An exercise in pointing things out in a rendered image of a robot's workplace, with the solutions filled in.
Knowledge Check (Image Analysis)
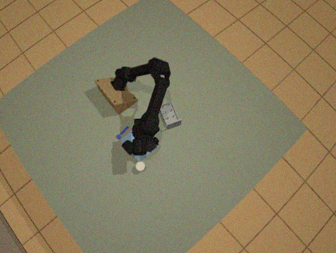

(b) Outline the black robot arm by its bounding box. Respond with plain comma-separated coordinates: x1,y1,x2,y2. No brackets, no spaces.
111,58,171,156

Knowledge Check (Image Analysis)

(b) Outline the blue flat mat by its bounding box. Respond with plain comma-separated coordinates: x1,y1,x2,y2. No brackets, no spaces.
121,131,159,162

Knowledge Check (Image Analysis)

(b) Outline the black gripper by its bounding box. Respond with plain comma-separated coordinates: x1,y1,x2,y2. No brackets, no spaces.
122,127,159,156

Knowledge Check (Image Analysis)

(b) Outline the beige cylinder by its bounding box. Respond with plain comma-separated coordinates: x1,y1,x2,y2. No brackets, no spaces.
136,162,145,172

